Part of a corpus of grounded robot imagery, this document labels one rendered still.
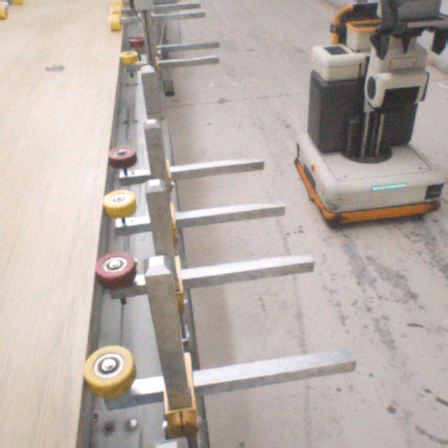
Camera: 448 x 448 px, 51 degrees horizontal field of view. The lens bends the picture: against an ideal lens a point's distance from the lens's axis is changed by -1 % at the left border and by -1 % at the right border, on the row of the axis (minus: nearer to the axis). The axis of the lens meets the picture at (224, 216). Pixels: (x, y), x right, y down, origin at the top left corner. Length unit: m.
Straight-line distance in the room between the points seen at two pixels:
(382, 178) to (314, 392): 1.16
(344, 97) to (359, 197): 0.52
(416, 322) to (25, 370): 1.66
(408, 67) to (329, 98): 0.42
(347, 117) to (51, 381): 2.12
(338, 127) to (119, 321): 1.73
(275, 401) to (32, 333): 1.12
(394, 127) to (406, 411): 1.50
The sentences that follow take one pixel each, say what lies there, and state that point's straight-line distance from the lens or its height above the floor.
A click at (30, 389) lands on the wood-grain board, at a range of 0.84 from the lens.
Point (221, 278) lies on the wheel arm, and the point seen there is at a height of 0.84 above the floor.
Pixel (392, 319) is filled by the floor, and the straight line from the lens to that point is 2.16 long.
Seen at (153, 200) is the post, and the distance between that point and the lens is 0.83.
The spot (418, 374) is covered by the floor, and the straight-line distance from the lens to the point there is 2.00.
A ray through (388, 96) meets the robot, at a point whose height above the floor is 0.71.
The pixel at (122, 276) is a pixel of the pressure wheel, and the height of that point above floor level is 0.90.
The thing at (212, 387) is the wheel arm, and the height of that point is 0.83.
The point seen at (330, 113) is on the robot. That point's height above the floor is 0.53.
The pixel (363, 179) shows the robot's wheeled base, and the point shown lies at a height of 0.28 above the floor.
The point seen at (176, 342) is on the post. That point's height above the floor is 1.00.
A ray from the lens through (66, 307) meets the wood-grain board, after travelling 0.94.
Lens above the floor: 1.53
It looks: 35 degrees down
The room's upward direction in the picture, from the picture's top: 3 degrees counter-clockwise
